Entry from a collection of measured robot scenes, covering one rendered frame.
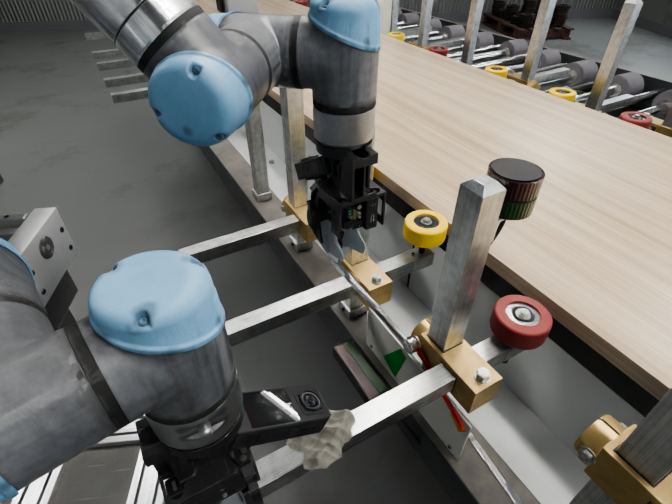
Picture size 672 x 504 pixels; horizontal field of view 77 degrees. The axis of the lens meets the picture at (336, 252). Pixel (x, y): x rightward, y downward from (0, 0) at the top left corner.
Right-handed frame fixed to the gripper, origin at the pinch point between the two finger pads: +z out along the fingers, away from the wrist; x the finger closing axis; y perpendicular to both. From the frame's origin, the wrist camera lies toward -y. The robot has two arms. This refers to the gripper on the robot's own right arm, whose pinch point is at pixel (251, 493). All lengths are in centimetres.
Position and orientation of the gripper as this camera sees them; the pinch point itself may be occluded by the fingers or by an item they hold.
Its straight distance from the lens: 57.9
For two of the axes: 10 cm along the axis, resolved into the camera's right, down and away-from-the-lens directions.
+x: 4.9, 5.5, -6.7
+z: 0.0, 7.7, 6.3
